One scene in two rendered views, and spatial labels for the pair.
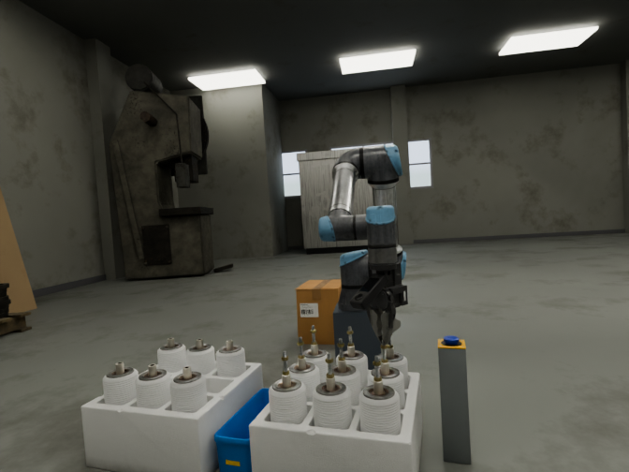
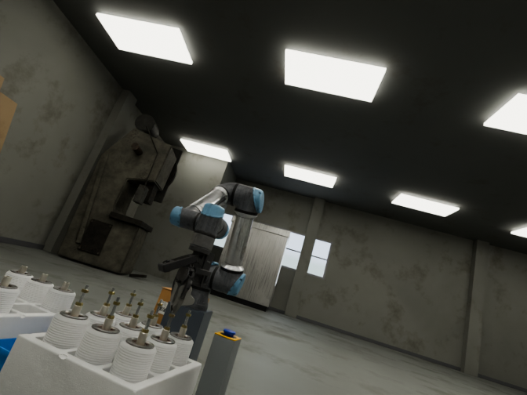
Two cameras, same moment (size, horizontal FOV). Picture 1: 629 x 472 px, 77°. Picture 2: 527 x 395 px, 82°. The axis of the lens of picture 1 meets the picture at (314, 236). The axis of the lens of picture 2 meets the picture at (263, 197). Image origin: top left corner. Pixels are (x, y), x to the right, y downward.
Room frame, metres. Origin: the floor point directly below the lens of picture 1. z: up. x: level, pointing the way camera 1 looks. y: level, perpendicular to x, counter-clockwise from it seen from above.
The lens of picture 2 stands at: (0.01, -0.33, 0.48)
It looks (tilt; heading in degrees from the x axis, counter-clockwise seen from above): 16 degrees up; 0
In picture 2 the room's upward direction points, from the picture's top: 17 degrees clockwise
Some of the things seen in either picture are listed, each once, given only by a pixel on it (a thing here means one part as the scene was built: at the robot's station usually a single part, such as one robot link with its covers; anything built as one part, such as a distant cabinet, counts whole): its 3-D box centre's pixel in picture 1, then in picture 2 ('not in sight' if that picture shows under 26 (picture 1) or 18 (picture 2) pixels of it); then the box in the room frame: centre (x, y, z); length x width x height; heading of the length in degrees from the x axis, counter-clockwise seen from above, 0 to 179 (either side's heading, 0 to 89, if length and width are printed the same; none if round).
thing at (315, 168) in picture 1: (341, 202); (252, 263); (7.77, -0.57, 0.94); 1.47 x 1.13 x 1.89; 81
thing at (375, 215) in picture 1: (380, 227); (210, 220); (1.04, -0.18, 0.64); 0.09 x 0.08 x 0.11; 169
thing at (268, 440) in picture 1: (345, 427); (109, 382); (1.07, -0.05, 0.09); 0.39 x 0.39 x 0.18; 72
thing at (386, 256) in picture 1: (381, 256); (201, 242); (1.04, -0.18, 0.56); 0.08 x 0.08 x 0.05
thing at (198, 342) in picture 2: (358, 343); (180, 338); (1.60, -0.15, 0.15); 0.18 x 0.18 x 0.30; 81
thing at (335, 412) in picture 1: (333, 424); (91, 364); (0.96, -0.02, 0.16); 0.10 x 0.10 x 0.18
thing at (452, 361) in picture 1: (454, 400); (211, 390); (1.05, -0.35, 0.16); 0.07 x 0.07 x 0.31; 72
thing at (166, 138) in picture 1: (172, 174); (135, 192); (5.48, 1.91, 1.40); 1.42 x 1.27 x 2.80; 81
